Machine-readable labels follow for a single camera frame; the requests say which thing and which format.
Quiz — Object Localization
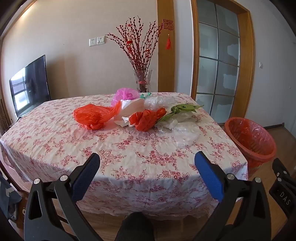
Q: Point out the red berry branches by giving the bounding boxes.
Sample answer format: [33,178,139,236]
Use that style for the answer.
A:
[105,16,163,79]

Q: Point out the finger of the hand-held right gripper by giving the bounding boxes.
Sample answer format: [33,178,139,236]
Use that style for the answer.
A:
[272,158,296,184]

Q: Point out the red hanging tassel ornament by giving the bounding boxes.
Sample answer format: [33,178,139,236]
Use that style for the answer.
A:
[162,19,175,50]

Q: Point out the white tissue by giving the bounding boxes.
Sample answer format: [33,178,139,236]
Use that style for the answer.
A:
[114,116,137,128]

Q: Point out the pink plastic bag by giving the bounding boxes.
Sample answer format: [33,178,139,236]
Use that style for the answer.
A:
[110,88,140,107]

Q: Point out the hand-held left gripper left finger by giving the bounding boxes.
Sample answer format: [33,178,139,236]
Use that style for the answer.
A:
[24,152,103,241]

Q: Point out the wooden wall pillar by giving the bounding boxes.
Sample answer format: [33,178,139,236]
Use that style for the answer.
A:
[157,0,175,93]

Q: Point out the large red plastic bag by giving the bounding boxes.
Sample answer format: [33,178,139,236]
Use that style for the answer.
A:
[73,101,122,130]

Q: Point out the knotted red plastic bag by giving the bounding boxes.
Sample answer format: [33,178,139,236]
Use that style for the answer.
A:
[128,108,167,132]

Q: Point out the glass vase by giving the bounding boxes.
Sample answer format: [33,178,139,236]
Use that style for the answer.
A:
[134,70,153,93]

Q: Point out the clear plastic bag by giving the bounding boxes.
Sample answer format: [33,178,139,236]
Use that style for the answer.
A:
[155,112,201,132]
[172,123,201,147]

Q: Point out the flat screen television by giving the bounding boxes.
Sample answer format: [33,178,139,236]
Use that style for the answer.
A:
[9,55,51,117]

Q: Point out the floral red white tablecloth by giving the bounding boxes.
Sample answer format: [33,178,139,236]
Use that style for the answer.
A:
[0,91,249,217]

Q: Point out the orange plastic waste basket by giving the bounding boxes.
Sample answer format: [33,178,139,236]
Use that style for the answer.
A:
[224,117,277,176]

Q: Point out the frosted glass door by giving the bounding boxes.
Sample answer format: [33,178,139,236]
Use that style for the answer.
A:
[196,0,241,123]

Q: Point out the person's black trouser leg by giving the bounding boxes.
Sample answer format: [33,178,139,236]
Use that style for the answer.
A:
[115,212,155,241]

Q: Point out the green plastic bag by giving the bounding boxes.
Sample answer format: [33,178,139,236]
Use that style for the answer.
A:
[158,104,204,122]

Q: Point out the wooden door frame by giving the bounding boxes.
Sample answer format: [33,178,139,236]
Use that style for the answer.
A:
[190,0,256,124]

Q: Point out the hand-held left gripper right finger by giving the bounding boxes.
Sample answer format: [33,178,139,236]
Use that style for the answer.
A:
[194,151,271,241]

